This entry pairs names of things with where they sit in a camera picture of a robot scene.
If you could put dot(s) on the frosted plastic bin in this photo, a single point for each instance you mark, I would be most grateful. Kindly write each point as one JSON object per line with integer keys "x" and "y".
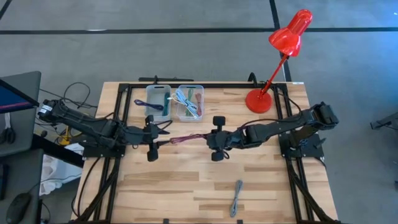
{"x": 157, "y": 99}

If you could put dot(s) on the black clamp hook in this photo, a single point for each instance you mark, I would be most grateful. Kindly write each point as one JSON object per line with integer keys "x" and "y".
{"x": 252, "y": 76}

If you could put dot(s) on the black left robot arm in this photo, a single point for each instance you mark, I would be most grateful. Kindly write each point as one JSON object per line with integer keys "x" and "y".
{"x": 93, "y": 126}

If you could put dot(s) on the black aluminium table frame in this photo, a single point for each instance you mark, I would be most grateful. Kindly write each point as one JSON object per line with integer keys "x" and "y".
{"x": 202, "y": 85}

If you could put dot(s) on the black stand foot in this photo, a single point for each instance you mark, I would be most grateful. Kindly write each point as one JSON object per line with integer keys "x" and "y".
{"x": 384, "y": 122}

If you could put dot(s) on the black computer mouse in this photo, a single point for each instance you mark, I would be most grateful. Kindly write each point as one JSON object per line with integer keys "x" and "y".
{"x": 18, "y": 208}

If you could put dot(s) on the black bar behind table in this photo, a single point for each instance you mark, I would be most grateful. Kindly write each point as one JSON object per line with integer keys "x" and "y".
{"x": 168, "y": 79}

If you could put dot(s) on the laptop with blue screen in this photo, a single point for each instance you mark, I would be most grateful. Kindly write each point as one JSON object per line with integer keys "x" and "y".
{"x": 12, "y": 99}

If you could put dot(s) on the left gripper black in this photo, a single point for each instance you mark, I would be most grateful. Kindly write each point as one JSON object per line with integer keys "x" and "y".
{"x": 149, "y": 137}

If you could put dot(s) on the red desk lamp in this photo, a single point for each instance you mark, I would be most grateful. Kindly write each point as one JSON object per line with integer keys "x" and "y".
{"x": 258, "y": 101}

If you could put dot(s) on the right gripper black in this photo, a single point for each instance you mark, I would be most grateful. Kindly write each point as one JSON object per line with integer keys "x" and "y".
{"x": 230, "y": 139}

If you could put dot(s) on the white plastic bag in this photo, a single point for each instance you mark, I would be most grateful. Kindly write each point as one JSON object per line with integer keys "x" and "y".
{"x": 56, "y": 174}

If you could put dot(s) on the clear plastic bin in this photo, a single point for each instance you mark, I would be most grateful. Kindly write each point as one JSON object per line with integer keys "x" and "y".
{"x": 182, "y": 116}

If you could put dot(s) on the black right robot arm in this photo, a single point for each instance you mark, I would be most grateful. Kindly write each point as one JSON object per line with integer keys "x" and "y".
{"x": 280, "y": 127}

